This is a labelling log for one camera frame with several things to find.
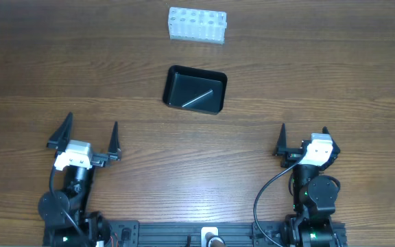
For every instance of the black tray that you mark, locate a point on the black tray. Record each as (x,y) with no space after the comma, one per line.
(183,85)

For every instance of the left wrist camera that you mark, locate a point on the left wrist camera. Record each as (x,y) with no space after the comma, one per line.
(74,154)

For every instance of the mounting rail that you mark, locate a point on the mounting rail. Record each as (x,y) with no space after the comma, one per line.
(170,235)

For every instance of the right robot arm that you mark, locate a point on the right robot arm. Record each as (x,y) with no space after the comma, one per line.
(315,199)

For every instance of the clear test tube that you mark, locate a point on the clear test tube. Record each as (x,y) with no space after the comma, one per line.
(197,98)

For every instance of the white test tube rack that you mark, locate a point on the white test tube rack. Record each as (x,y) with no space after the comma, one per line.
(197,31)

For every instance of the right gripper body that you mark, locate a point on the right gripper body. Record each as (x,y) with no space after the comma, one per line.
(293,154)

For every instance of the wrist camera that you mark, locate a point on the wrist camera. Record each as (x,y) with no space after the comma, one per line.
(317,149)
(74,154)

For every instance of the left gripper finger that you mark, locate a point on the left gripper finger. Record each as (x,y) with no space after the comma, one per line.
(63,137)
(115,144)

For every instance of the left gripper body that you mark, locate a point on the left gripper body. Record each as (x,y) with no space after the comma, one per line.
(99,160)

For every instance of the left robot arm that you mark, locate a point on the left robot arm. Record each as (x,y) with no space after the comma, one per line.
(75,185)

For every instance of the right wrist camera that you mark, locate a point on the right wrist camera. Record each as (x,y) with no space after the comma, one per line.
(317,149)

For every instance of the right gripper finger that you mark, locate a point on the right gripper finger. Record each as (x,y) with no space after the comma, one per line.
(334,144)
(282,144)

